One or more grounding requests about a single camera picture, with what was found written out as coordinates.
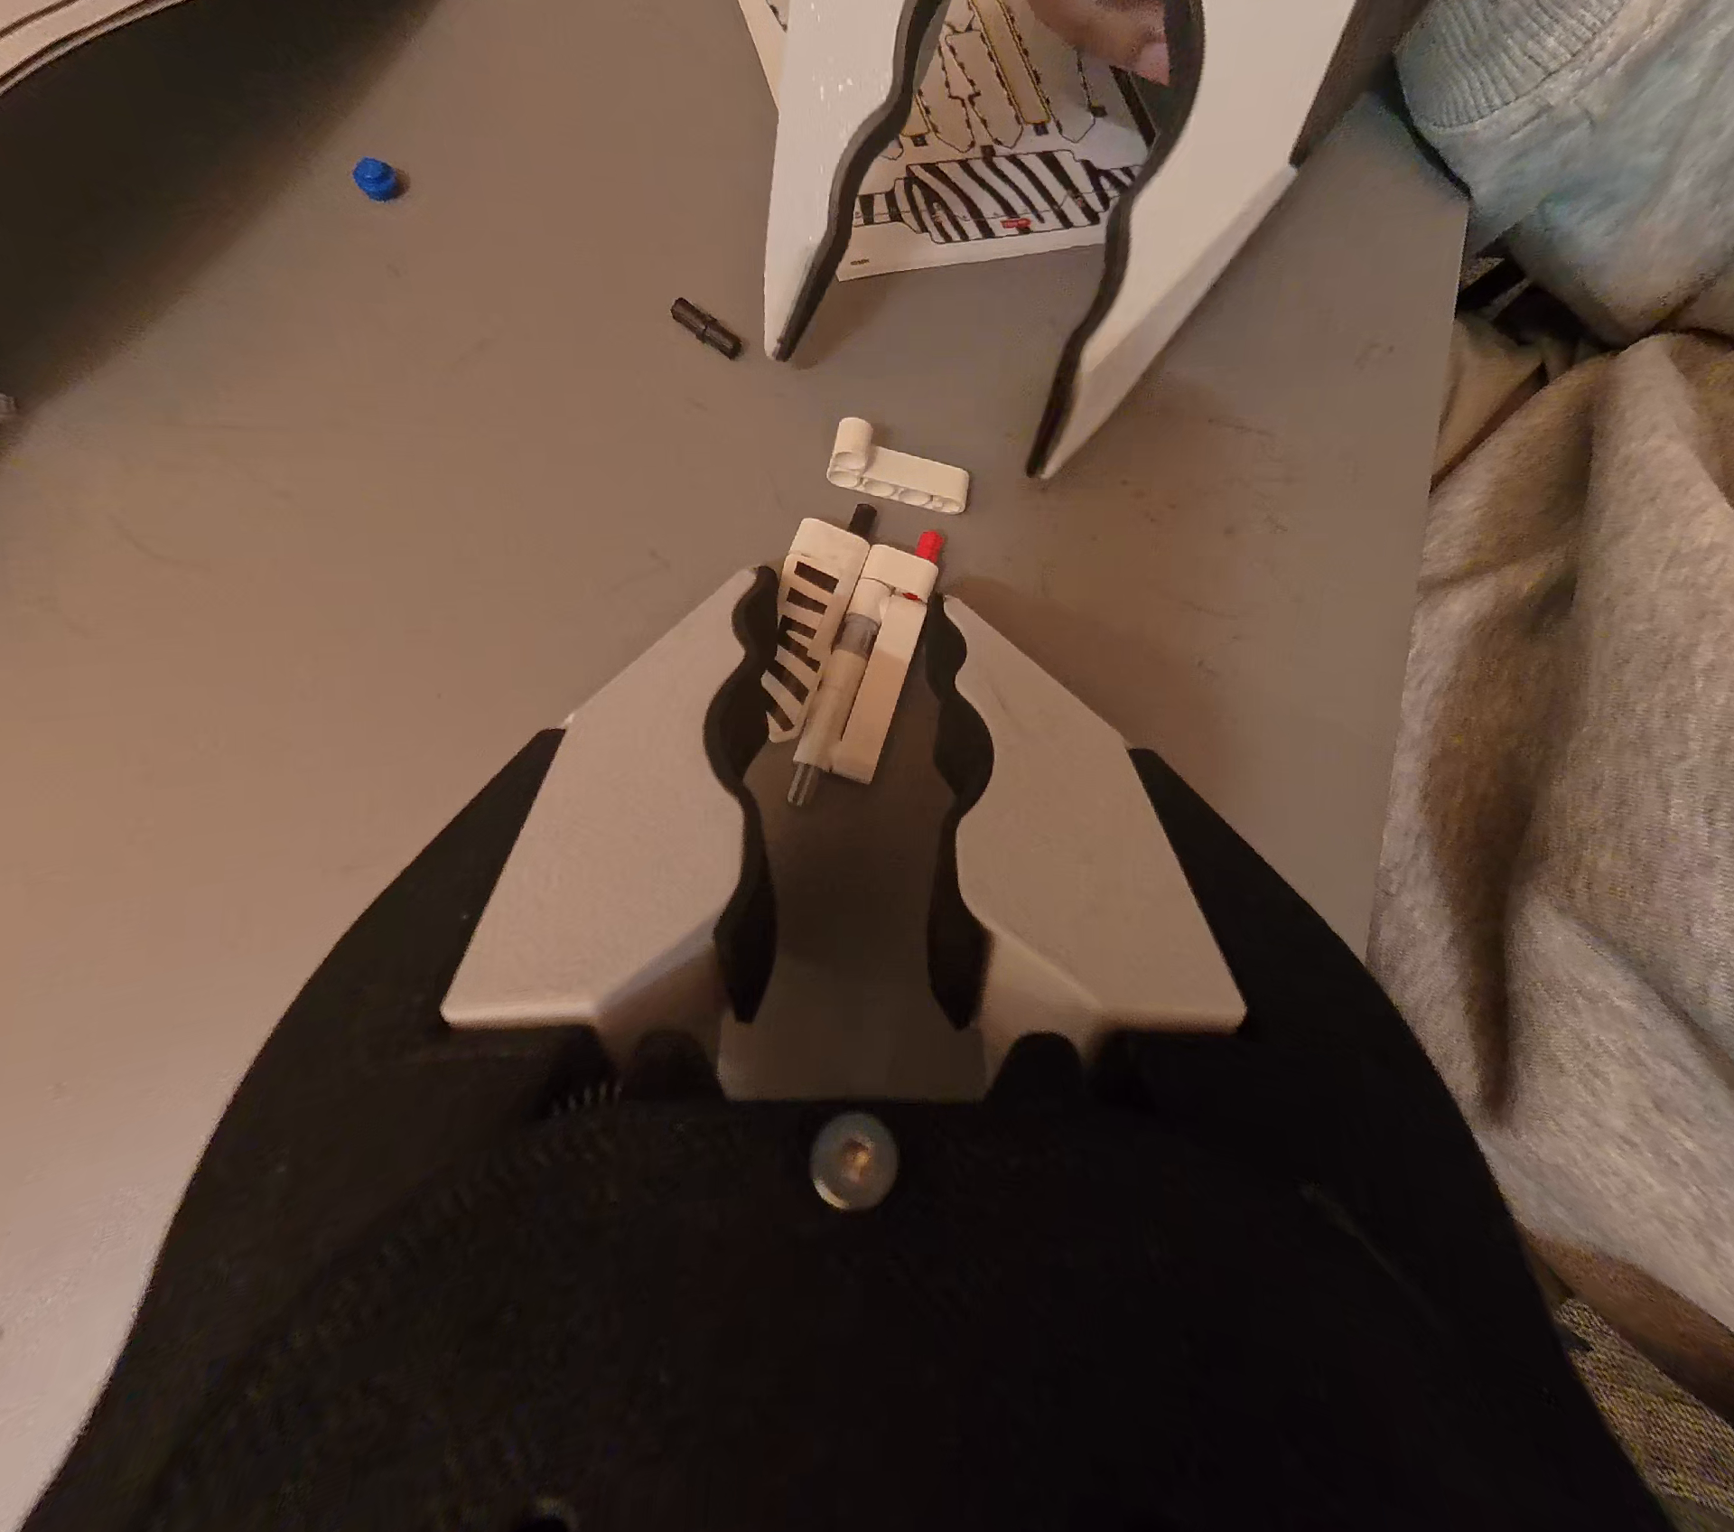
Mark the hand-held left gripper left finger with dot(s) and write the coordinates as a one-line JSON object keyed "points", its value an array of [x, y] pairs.
{"points": [[609, 855]]}

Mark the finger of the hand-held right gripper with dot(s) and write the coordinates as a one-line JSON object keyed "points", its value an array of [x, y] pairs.
{"points": [[852, 0], [1259, 69]]}

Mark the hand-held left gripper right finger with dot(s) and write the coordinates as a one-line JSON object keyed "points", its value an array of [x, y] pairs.
{"points": [[1091, 867]]}

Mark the white striped lego assembly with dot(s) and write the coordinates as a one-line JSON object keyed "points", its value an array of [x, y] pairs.
{"points": [[880, 692]]}

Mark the white lego connector red pin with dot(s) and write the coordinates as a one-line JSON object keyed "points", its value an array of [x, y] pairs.
{"points": [[901, 569]]}

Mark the white L-shaped lego beam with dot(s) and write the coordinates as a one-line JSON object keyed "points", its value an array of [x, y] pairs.
{"points": [[894, 461]]}

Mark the black lego pin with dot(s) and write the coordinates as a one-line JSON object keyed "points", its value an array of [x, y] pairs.
{"points": [[704, 325]]}

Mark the blue round lego stud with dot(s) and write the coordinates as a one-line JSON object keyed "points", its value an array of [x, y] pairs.
{"points": [[377, 179]]}

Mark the zebra striped sticker sheet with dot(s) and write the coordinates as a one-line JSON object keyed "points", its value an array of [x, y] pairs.
{"points": [[1002, 109]]}

